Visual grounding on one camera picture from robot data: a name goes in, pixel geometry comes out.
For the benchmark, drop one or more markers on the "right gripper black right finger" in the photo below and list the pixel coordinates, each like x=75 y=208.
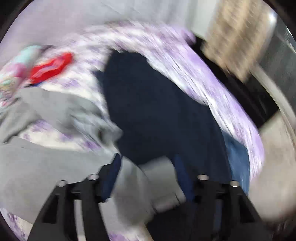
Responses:
x=216 y=211

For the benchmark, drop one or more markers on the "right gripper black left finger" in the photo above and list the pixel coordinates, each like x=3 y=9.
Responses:
x=56 y=219

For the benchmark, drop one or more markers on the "blue denim jeans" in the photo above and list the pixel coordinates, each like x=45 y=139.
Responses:
x=238 y=160

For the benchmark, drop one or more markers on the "dark navy pants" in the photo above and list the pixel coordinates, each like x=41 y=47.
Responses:
x=159 y=120

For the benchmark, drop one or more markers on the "red folded garment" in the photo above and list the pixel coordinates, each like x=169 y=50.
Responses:
x=53 y=67

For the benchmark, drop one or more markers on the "floral folded blanket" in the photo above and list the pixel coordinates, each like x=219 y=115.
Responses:
x=16 y=71

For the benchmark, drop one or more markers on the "purple floral bedsheet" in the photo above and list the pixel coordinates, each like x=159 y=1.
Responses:
x=167 y=50

